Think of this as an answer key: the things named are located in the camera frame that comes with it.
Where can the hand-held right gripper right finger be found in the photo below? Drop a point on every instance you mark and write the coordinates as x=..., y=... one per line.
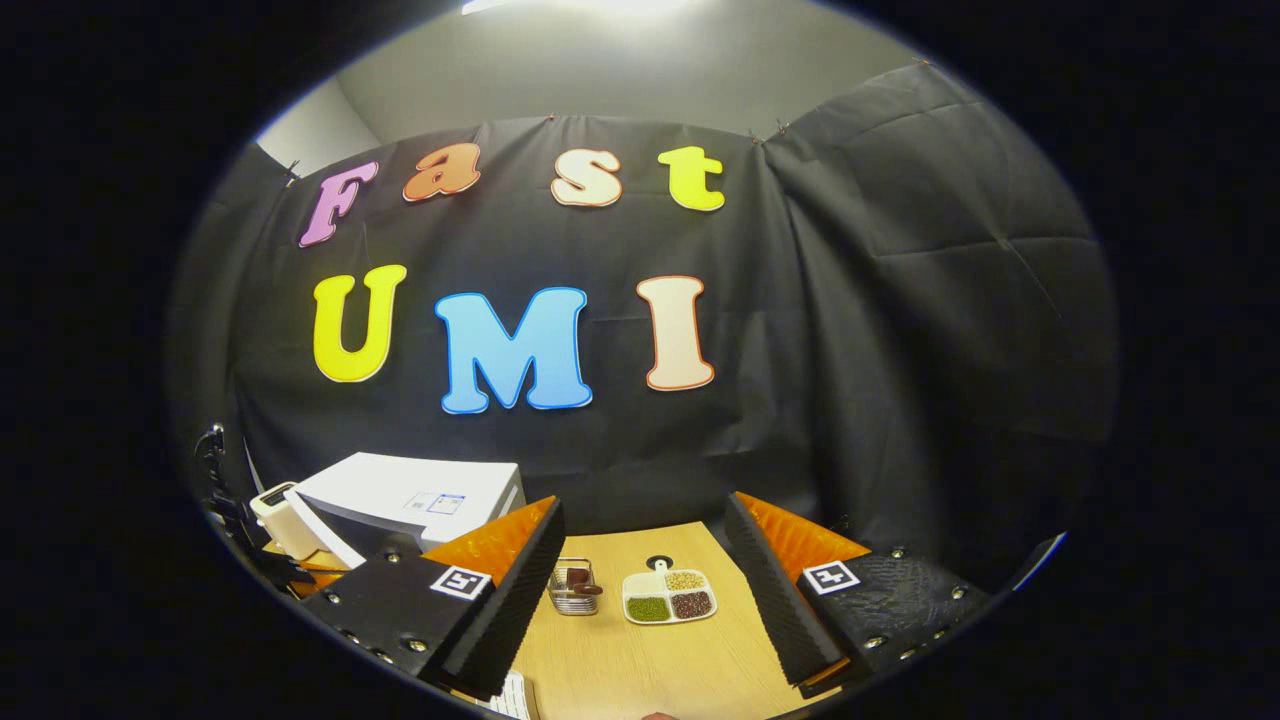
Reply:
x=775, y=600

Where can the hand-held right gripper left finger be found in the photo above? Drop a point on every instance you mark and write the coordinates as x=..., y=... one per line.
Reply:
x=510, y=610

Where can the white microwave oven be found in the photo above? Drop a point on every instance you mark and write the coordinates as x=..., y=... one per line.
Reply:
x=400, y=490

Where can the white toaster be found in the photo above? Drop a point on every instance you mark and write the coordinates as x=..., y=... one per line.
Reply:
x=285, y=520

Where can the wooden spoon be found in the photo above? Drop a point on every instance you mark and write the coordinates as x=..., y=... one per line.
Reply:
x=582, y=580

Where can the white ribbed sandwich holder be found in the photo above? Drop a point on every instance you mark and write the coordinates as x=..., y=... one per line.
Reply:
x=513, y=698

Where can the white divided plate with beans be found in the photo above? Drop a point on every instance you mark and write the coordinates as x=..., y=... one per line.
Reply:
x=668, y=597

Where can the black round desk grommet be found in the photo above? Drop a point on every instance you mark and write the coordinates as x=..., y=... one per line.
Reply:
x=659, y=561

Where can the ceiling light panel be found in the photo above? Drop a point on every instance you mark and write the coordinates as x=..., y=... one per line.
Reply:
x=575, y=5

